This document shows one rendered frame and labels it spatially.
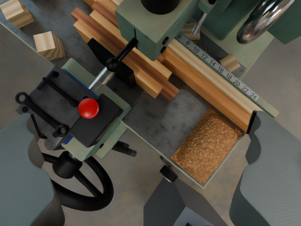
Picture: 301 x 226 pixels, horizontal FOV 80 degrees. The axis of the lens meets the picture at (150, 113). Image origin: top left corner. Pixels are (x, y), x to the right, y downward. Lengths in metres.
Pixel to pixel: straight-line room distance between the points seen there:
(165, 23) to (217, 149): 0.25
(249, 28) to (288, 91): 1.38
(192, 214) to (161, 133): 0.51
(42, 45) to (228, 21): 0.41
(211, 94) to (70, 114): 0.26
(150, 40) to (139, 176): 1.17
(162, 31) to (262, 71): 1.40
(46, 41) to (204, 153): 0.37
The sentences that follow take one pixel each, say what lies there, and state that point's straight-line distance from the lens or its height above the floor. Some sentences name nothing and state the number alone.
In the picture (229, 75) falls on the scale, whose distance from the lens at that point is 0.38.
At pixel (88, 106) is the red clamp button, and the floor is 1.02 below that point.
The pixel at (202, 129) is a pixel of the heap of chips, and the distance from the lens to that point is 0.39.
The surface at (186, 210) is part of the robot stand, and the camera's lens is 0.83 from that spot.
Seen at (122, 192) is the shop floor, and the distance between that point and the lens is 1.38.
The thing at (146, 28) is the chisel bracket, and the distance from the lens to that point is 0.25.
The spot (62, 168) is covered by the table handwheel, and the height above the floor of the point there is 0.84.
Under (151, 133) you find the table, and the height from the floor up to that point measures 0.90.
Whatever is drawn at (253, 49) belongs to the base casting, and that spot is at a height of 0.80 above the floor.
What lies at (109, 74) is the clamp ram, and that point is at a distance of 0.35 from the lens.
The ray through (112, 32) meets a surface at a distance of 0.38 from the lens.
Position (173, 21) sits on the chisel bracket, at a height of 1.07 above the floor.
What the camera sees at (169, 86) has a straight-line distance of 0.35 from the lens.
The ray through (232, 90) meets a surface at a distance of 0.39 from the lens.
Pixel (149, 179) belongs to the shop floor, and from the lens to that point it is 1.35.
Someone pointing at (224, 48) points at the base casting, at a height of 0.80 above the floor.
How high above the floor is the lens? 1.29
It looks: 86 degrees down
